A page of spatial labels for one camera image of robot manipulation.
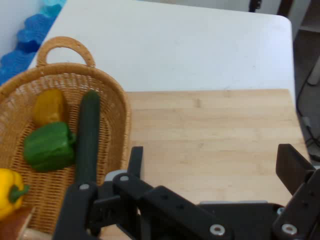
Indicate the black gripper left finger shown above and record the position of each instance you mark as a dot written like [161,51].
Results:
[125,200]

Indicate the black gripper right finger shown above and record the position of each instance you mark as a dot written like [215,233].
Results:
[292,165]

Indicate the long dark green cucumber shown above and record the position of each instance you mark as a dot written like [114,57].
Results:
[88,137]

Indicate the wooden cutting board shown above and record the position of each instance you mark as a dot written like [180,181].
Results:
[212,137]

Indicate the green bell pepper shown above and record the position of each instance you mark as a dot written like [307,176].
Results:
[48,147]

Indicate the yellow bell pepper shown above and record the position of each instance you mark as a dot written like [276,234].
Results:
[6,192]

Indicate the orange bell pepper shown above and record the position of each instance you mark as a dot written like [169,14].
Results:
[48,107]

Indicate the dark blue foam mat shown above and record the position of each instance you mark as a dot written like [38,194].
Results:
[30,32]

